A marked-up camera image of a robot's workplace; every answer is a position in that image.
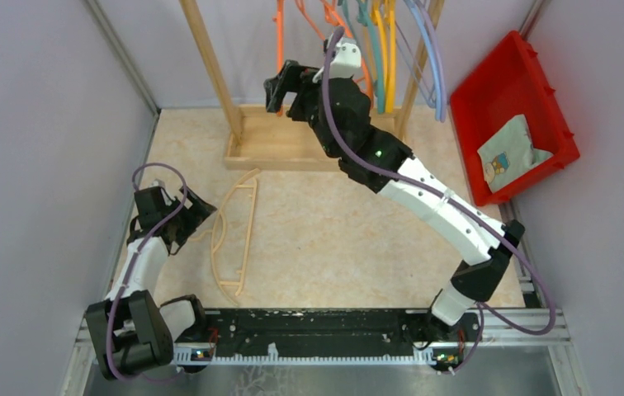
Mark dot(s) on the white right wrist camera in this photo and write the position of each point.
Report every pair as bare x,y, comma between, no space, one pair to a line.
346,59

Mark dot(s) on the teal plastic hanger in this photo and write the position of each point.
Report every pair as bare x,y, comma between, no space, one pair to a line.
364,20

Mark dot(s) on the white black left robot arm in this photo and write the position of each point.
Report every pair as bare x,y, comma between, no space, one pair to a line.
130,333

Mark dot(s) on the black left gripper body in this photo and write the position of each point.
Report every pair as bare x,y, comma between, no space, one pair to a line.
181,223

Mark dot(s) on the wooden hanger rack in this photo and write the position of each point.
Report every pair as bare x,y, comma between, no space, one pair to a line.
272,142

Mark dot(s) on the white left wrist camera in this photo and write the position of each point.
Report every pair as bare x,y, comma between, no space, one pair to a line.
161,186

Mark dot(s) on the orange plastic hanger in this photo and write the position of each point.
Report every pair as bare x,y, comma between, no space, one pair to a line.
278,20
337,14

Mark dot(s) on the red plastic bin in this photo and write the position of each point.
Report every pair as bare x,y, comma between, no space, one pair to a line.
508,82

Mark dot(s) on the lilac plastic hanger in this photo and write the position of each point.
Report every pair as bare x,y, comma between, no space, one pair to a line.
426,15

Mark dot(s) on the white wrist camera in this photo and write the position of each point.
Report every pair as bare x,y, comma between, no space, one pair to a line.
161,186
346,59

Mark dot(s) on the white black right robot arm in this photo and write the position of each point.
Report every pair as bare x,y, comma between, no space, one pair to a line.
484,243

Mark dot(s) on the light blue plastic hanger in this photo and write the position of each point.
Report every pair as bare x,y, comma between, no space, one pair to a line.
424,66

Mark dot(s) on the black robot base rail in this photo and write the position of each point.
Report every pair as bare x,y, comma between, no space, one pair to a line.
328,337

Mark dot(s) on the yellow plastic hanger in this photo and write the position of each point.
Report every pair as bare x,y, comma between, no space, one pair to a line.
389,18
379,51

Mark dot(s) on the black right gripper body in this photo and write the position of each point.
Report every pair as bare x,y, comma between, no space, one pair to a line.
304,106

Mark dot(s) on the printed cloth in bin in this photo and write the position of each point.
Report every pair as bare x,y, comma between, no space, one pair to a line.
510,154

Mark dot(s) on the beige plastic hanger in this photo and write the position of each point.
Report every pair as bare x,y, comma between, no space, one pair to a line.
231,289

